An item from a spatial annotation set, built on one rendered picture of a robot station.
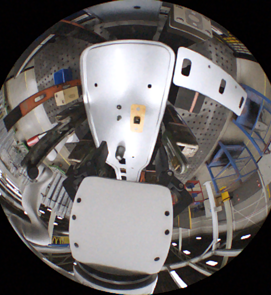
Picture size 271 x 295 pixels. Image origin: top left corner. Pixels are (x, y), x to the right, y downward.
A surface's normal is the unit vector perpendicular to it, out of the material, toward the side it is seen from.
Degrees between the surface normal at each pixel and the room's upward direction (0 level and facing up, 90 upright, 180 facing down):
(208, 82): 0
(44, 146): 81
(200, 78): 0
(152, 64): 0
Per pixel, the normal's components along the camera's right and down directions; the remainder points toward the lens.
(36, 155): 0.97, 0.22
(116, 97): -0.08, 0.69
